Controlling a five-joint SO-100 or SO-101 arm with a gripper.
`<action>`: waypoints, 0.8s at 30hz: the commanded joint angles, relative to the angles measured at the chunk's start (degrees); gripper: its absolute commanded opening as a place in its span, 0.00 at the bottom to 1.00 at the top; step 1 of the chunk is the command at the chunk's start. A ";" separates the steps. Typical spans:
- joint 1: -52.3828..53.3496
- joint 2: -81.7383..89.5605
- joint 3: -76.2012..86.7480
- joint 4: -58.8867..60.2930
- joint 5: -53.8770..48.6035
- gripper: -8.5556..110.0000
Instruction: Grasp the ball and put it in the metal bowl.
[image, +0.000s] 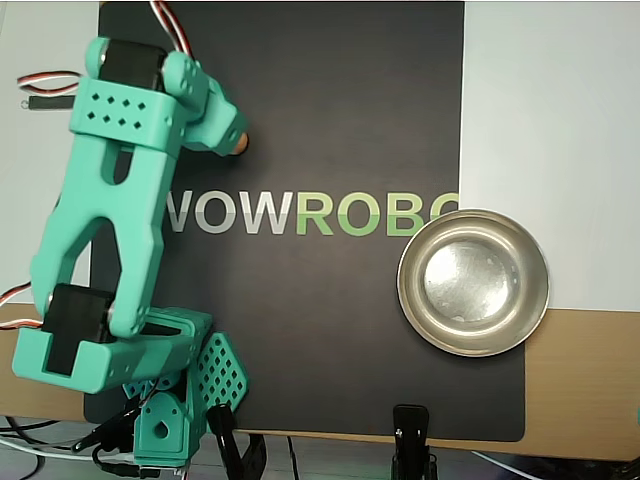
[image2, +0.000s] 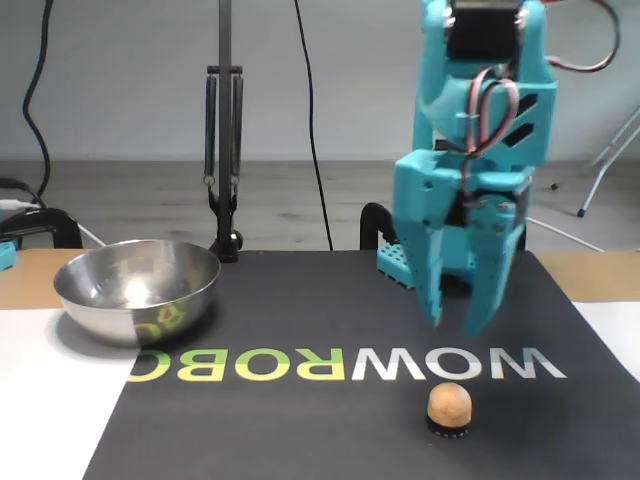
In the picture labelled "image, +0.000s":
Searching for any red white black servo cable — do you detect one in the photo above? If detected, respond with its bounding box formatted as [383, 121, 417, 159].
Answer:
[149, 0, 197, 56]
[16, 73, 85, 97]
[0, 279, 51, 334]

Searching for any black WOWROBO mat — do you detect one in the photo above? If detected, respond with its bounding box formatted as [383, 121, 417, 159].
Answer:
[83, 1, 528, 444]

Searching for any black USB stick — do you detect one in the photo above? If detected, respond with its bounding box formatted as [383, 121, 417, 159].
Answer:
[20, 94, 76, 112]

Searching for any thin black cable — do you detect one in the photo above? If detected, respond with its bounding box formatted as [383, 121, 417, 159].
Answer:
[285, 434, 301, 480]

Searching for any black cable with plug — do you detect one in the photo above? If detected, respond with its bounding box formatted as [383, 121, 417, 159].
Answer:
[72, 407, 146, 454]
[92, 447, 161, 479]

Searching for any metal bowl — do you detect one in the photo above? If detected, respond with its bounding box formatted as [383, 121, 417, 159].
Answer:
[396, 208, 551, 358]

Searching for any white paper sheet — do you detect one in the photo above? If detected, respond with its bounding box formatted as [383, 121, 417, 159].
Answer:
[455, 0, 640, 314]
[0, 0, 101, 307]

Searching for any black table clamp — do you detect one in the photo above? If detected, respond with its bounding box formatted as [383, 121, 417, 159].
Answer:
[206, 401, 267, 480]

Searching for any teal gripper black motor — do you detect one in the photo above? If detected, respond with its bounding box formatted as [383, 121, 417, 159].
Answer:
[185, 78, 250, 157]

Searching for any black clamp right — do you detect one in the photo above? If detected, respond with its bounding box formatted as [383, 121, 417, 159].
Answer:
[391, 403, 440, 480]

